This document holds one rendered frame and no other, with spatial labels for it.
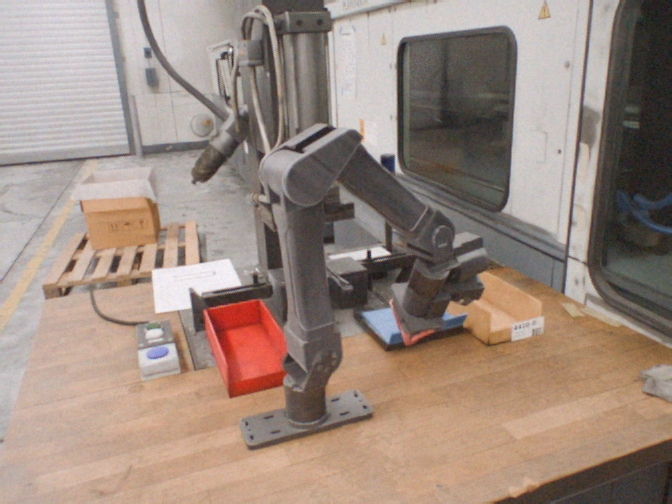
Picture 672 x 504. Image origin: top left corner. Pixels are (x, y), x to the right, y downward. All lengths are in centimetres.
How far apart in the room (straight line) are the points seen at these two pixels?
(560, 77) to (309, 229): 88
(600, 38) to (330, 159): 74
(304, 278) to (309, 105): 46
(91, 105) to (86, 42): 97
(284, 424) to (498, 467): 31
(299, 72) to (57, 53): 931
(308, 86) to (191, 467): 70
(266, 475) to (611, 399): 55
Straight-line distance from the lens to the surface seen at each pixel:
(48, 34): 1037
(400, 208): 82
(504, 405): 95
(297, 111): 112
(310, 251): 76
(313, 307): 79
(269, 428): 88
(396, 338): 105
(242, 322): 119
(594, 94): 131
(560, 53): 147
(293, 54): 112
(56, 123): 1041
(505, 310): 124
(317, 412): 86
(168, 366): 107
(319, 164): 71
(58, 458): 95
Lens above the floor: 143
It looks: 19 degrees down
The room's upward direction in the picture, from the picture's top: 3 degrees counter-clockwise
